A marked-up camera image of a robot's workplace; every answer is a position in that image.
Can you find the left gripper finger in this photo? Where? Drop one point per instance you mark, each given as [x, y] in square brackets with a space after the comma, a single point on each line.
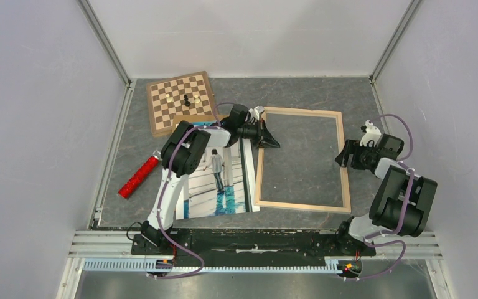
[268, 141]
[264, 130]

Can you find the printed photo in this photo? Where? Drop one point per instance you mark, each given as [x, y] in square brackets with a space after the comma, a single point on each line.
[222, 184]

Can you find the brown cardboard backing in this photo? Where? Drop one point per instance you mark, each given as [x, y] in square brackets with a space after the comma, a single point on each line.
[194, 119]

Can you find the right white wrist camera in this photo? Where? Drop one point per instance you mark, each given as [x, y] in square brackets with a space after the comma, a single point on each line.
[371, 135]

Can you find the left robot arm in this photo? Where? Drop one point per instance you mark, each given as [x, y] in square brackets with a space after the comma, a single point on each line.
[183, 152]

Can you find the wooden chessboard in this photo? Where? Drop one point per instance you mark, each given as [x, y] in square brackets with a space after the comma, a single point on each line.
[161, 113]

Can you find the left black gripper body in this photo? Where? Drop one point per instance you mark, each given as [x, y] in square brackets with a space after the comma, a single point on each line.
[253, 132]

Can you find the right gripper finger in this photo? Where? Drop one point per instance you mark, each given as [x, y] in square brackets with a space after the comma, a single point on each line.
[348, 147]
[343, 158]

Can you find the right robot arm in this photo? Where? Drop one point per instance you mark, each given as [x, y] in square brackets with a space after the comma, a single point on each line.
[403, 201]

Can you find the red toy microphone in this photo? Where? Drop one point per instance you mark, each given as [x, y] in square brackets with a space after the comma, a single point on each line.
[140, 175]

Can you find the black chess piece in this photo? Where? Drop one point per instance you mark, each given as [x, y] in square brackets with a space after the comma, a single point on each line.
[186, 100]

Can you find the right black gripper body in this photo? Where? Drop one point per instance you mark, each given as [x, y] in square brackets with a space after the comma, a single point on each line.
[361, 155]

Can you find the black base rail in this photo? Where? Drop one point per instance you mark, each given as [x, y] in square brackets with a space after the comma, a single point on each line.
[255, 241]

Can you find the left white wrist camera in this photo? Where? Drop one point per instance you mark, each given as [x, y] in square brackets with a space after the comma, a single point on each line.
[255, 114]

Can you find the wooden picture frame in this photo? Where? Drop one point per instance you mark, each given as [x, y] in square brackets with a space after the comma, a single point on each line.
[344, 179]

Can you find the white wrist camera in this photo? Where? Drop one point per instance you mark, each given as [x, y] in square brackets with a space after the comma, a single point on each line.
[371, 135]
[255, 114]

